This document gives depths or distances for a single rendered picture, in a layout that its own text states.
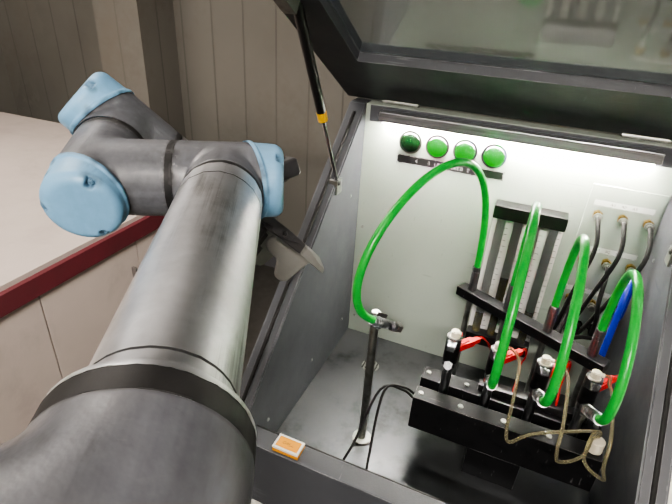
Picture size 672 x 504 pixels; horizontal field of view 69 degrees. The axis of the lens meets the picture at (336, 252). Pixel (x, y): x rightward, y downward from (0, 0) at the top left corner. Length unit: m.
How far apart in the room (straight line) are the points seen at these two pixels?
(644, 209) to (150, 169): 0.91
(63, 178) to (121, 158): 0.05
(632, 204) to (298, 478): 0.81
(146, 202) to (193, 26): 2.66
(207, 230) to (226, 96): 2.74
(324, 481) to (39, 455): 0.75
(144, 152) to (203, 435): 0.34
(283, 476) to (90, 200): 0.64
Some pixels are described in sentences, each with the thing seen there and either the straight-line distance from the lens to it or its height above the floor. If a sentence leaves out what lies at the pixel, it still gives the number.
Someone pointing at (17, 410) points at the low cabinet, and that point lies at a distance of 1.95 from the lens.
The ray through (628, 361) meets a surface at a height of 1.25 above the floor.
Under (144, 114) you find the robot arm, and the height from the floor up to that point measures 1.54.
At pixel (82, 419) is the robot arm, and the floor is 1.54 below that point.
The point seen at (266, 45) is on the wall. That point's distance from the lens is 2.87.
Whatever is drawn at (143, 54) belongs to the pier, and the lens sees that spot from 2.99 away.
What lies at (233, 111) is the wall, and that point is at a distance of 3.05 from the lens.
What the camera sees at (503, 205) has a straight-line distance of 1.08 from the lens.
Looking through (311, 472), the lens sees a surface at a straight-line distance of 0.91.
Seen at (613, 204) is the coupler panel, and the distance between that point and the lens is 1.10.
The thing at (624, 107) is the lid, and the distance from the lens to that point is 0.97.
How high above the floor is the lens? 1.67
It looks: 29 degrees down
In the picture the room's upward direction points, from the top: 4 degrees clockwise
